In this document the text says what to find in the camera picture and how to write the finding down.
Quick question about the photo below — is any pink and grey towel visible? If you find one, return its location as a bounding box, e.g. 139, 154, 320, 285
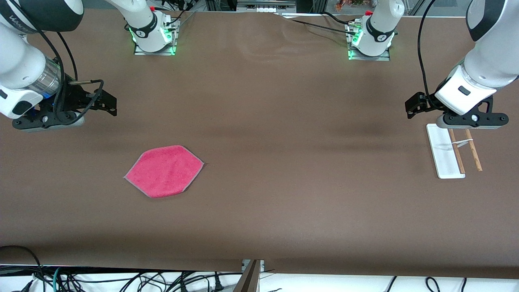
124, 145, 204, 199

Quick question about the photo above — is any white rack with wooden bars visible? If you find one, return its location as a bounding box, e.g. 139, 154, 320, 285
426, 123, 484, 179

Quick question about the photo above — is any orange patterned object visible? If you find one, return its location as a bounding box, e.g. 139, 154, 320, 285
334, 0, 366, 11

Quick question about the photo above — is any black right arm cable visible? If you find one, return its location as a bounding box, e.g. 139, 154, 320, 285
8, 0, 105, 124

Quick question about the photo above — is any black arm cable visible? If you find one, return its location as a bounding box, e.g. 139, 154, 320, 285
417, 0, 439, 107
8, 0, 105, 124

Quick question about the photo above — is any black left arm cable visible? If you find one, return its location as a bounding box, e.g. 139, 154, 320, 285
417, 0, 439, 107

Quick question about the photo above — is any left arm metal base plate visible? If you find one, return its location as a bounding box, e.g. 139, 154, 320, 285
346, 22, 391, 62

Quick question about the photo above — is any black base cable bundle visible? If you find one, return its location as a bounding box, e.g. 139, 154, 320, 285
155, 3, 196, 26

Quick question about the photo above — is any short black table cable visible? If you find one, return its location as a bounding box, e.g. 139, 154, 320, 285
322, 11, 360, 25

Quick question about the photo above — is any long black table cable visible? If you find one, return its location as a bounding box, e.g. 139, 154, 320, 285
278, 13, 360, 34

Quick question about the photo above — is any black looped floor cable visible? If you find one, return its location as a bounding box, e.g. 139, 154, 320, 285
0, 245, 44, 292

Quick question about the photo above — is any black tangled floor cable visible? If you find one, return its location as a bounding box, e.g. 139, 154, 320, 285
61, 271, 244, 292

